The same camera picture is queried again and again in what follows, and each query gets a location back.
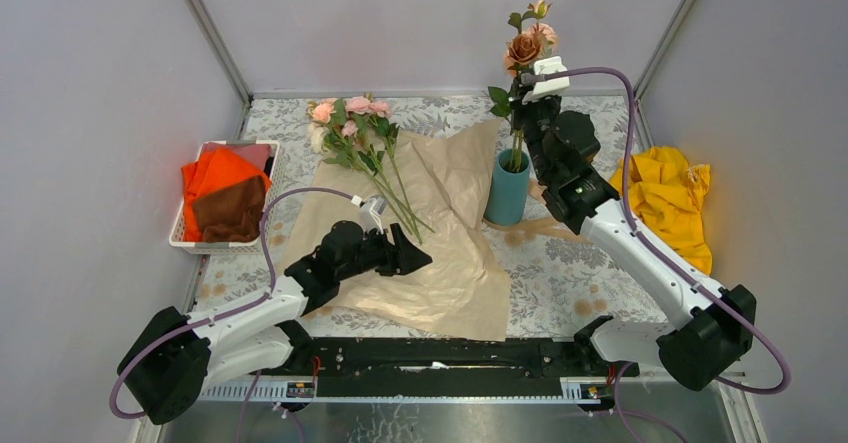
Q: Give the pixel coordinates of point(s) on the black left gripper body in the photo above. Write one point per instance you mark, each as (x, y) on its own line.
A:
(373, 255)

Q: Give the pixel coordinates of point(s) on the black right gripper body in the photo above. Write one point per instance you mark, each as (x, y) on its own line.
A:
(535, 119)

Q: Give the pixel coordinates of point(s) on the peach rose stem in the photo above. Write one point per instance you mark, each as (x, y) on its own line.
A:
(501, 107)

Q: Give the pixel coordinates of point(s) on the brown paper ribbon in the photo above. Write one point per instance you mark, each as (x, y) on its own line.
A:
(528, 229)

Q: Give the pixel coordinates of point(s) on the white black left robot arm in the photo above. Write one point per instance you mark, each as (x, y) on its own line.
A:
(178, 356)

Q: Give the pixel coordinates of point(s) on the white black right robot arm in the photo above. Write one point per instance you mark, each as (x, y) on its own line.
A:
(699, 340)

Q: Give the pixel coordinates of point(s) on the teal cylindrical vase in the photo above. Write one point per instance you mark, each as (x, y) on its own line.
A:
(508, 191)

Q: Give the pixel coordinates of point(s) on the yellow crumpled cloth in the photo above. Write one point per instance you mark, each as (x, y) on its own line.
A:
(668, 193)

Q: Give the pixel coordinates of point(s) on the brown cloth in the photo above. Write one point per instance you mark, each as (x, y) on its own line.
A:
(231, 214)

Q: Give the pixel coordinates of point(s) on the pink cloth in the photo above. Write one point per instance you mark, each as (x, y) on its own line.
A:
(258, 154)

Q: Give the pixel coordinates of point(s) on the floral patterned table mat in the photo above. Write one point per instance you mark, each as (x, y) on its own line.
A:
(557, 286)

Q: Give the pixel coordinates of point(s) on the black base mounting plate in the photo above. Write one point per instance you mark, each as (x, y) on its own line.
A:
(519, 368)

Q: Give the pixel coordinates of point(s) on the orange cloth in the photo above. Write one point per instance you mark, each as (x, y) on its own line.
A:
(213, 171)

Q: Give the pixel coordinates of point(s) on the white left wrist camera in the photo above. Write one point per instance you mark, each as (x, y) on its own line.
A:
(370, 212)

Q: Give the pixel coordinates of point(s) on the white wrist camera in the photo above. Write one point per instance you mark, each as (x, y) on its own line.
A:
(370, 212)
(544, 79)

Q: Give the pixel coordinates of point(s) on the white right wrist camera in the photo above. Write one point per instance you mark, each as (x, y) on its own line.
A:
(544, 79)

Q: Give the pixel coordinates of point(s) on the aluminium frame rail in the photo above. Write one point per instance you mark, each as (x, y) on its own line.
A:
(214, 39)

